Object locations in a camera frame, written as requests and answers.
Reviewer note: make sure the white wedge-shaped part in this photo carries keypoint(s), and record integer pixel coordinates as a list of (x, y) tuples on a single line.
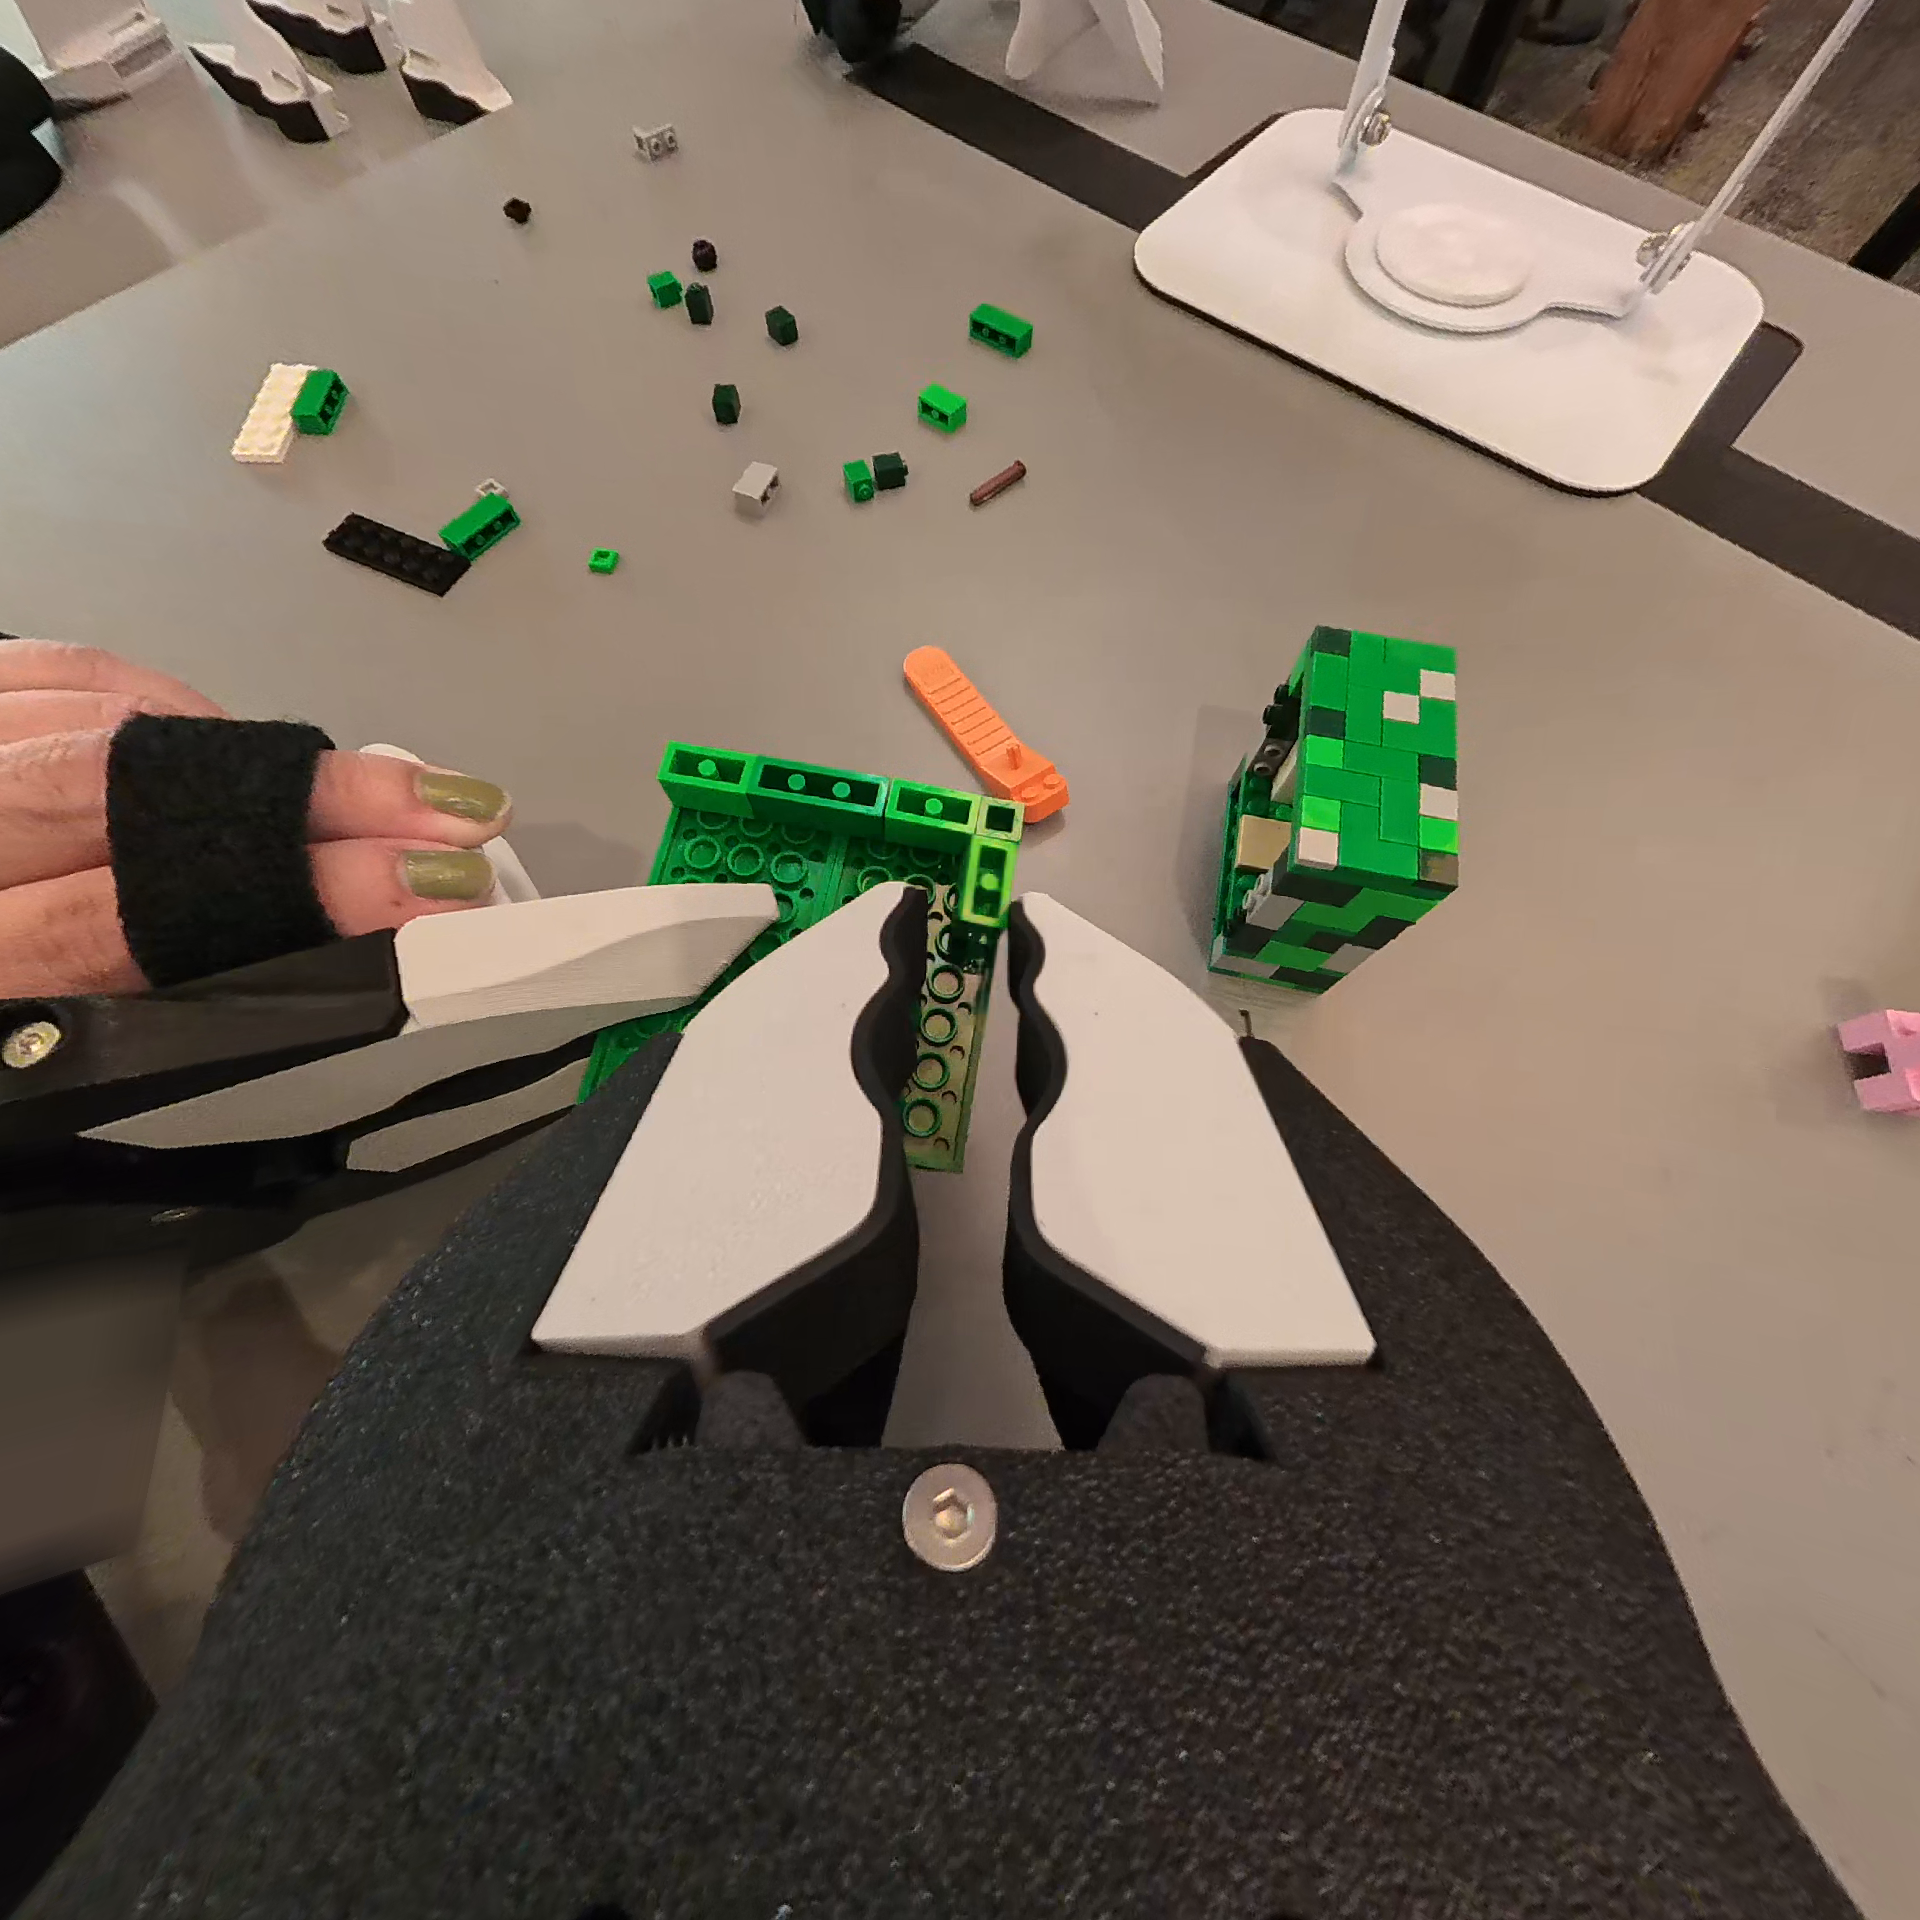
[(270, 76), (452, 59), (339, 36)]

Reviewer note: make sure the orange brick separator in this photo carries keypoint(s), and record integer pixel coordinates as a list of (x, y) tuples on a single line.
[(967, 714)]

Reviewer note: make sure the light grey lego plate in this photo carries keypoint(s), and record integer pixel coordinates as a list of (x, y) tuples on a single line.
[(655, 141)]

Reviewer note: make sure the small green lego brick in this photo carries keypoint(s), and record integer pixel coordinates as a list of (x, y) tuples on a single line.
[(859, 482), (667, 291), (999, 804)]

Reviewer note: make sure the white lego plate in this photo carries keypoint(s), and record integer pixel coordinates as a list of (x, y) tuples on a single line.
[(270, 421)]

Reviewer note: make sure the grey lego brick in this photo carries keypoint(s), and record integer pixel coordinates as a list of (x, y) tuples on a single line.
[(758, 491)]

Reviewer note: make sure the green blocky lego build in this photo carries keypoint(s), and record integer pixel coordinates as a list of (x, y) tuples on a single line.
[(1382, 779)]

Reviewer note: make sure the black lego plate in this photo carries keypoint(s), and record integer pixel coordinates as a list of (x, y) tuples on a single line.
[(395, 553)]

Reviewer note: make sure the black bag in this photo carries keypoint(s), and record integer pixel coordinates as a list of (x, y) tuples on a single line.
[(855, 24)]

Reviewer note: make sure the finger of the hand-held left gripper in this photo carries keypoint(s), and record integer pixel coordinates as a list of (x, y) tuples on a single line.
[(570, 953), (452, 1131)]

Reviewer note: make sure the black object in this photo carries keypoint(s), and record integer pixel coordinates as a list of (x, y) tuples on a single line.
[(23, 136)]

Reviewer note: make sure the person's left hand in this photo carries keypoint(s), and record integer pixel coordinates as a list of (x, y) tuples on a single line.
[(61, 826)]

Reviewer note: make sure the white phone holder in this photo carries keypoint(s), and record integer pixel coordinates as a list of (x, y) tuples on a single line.
[(1050, 53)]

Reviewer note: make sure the brown lego bar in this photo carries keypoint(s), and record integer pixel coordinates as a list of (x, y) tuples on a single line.
[(998, 482)]

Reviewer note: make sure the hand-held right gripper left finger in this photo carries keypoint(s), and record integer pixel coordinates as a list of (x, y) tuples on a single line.
[(722, 1184)]

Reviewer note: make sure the pink lego pig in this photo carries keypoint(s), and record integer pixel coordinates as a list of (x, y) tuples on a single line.
[(1893, 1035)]

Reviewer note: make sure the wooden desk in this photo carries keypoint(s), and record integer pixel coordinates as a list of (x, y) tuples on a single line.
[(1674, 76)]

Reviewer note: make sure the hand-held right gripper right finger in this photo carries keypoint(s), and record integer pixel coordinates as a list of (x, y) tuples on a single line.
[(1202, 1200)]

